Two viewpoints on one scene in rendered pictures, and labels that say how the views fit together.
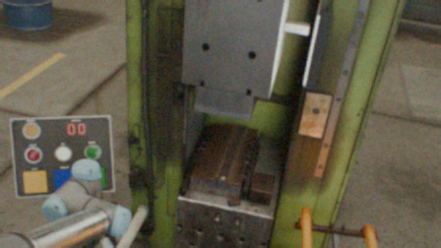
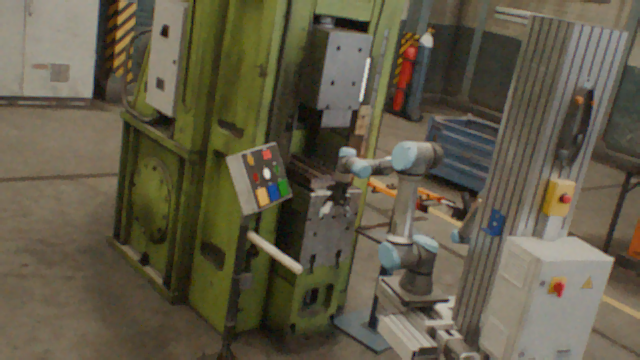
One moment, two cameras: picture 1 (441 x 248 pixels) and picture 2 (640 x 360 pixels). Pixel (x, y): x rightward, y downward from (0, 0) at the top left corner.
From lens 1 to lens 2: 2.99 m
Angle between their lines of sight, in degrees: 47
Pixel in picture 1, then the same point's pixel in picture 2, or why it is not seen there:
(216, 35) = (338, 75)
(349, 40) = (377, 70)
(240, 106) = (345, 118)
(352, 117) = (377, 117)
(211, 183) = (323, 180)
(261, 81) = (356, 99)
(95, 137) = (274, 158)
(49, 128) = (256, 156)
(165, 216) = (265, 235)
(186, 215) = (315, 207)
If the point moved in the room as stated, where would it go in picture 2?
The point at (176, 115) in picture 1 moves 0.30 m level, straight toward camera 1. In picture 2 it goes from (285, 141) to (331, 157)
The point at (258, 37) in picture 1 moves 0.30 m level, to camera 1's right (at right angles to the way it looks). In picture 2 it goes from (357, 73) to (391, 73)
